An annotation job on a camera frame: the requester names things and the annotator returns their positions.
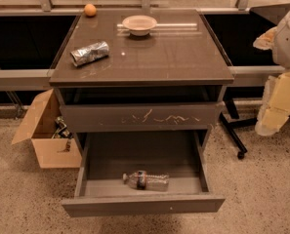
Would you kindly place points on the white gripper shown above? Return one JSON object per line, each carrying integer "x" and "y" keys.
{"x": 288, "y": 43}

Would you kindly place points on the clear plastic water bottle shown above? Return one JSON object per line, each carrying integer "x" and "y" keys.
{"x": 141, "y": 180}

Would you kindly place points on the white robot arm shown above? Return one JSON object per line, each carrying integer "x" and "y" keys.
{"x": 281, "y": 44}

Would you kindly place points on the grey drawer cabinet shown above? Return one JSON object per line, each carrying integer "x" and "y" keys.
{"x": 177, "y": 62}

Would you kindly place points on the closed scratched grey drawer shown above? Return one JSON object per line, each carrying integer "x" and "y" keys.
{"x": 91, "y": 118}

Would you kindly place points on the open grey middle drawer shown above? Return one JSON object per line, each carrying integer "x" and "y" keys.
{"x": 107, "y": 157}

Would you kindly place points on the black rolling table stand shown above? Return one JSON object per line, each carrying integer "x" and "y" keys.
{"x": 274, "y": 14}

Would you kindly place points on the white bowl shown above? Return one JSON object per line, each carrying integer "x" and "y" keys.
{"x": 139, "y": 25}

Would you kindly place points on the silver foil chip bag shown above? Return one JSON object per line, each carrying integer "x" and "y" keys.
{"x": 90, "y": 53}

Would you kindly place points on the orange fruit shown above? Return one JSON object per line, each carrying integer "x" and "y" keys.
{"x": 90, "y": 10}

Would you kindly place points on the dark items in box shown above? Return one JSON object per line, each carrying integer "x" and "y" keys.
{"x": 61, "y": 130}

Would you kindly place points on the open cardboard box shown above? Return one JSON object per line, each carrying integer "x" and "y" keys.
{"x": 39, "y": 126}

